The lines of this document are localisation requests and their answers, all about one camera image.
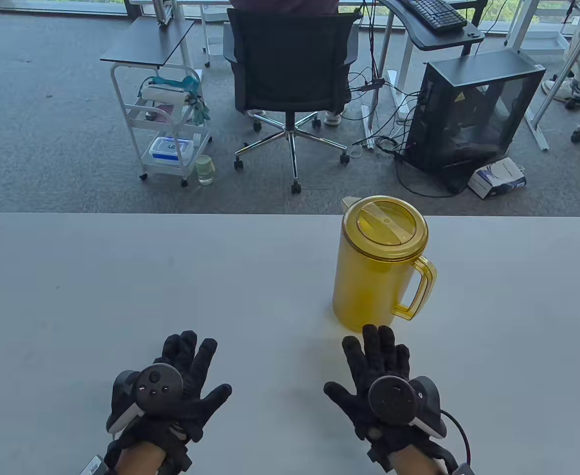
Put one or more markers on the clear glass jar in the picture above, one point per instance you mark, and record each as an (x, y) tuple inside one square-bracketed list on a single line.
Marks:
[(204, 170)]

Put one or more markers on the black computer tower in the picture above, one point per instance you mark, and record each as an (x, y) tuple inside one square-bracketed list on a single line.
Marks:
[(468, 114)]

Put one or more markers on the black white hand controller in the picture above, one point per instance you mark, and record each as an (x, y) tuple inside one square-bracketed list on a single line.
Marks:
[(158, 388), (393, 401)]

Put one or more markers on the black keyboard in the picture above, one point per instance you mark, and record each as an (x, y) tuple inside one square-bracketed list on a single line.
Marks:
[(435, 15)]

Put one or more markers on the white rolling cart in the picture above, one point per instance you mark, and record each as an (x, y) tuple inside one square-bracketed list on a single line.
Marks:
[(121, 99)]

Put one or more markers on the white tray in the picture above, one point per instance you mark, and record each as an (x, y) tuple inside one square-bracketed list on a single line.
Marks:
[(542, 43)]

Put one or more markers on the black box with white label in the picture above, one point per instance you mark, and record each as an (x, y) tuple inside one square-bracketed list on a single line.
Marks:
[(93, 466)]

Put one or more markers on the black desk with white legs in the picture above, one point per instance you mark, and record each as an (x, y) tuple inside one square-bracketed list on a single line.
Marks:
[(448, 40)]

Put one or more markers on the dark side table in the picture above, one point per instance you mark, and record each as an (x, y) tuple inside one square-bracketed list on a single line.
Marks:
[(149, 44)]

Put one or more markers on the aluminium frame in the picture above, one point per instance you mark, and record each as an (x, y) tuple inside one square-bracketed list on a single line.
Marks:
[(537, 123)]

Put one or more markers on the person's right hand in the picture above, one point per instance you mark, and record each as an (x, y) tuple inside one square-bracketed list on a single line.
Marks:
[(379, 356)]

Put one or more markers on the teal cloth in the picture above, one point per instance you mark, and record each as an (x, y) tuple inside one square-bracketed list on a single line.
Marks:
[(198, 99)]

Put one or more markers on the black white left hand controller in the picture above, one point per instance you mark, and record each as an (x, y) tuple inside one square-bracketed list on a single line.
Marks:
[(158, 388)]

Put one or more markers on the clear container with blue lid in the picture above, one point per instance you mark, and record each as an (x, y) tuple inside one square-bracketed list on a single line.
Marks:
[(171, 148)]

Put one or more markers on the black mesh office chair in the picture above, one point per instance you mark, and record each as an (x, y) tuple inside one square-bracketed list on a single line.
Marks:
[(290, 59)]

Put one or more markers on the person's left hand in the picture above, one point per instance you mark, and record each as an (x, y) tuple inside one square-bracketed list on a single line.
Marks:
[(205, 401)]

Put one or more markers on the white paper roll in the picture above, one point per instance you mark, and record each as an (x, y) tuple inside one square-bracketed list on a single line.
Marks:
[(163, 94)]

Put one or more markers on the maroon flat item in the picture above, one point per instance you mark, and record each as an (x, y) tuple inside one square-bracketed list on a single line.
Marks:
[(163, 111)]

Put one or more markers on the yellow kettle lid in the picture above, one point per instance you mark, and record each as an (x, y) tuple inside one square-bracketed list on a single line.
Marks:
[(386, 227)]

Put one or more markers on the yellow plastic water kettle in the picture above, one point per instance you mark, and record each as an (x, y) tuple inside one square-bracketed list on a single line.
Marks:
[(364, 292)]

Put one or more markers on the black white right hand controller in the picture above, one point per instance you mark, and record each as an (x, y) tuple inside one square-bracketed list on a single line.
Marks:
[(393, 401)]

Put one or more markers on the person's right forearm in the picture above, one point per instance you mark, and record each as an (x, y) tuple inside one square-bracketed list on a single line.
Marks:
[(413, 465)]

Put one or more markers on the white blue cardboard box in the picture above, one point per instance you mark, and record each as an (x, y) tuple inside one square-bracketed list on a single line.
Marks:
[(497, 179)]

